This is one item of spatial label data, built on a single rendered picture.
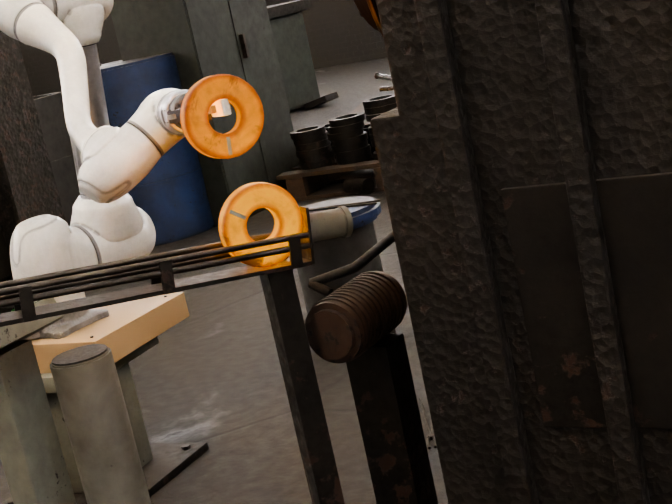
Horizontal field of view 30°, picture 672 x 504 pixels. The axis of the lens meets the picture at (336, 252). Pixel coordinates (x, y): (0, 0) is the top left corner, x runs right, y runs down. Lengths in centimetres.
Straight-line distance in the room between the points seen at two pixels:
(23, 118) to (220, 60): 121
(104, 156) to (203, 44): 360
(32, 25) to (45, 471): 99
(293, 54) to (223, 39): 432
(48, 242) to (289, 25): 768
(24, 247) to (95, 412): 73
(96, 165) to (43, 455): 59
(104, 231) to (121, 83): 293
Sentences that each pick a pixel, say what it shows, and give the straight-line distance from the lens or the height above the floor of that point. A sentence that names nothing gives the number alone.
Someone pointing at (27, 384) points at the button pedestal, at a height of 47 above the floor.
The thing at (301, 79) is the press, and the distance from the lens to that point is 1062.
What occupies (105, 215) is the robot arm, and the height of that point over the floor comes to 66.
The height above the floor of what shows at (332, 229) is 66.
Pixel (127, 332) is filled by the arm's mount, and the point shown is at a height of 40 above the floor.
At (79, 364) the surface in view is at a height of 51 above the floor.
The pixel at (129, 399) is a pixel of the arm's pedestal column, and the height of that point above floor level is 20.
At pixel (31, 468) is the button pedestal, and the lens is 257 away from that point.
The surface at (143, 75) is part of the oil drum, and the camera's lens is 604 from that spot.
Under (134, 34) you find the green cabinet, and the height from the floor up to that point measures 100.
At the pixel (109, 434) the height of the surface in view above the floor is 37.
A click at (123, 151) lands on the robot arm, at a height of 86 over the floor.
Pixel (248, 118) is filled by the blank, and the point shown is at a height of 89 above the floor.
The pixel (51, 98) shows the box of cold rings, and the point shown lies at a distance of 594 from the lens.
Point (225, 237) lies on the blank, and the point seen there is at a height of 70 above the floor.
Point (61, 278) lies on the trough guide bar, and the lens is 218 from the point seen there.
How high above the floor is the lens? 114
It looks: 13 degrees down
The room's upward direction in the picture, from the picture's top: 12 degrees counter-clockwise
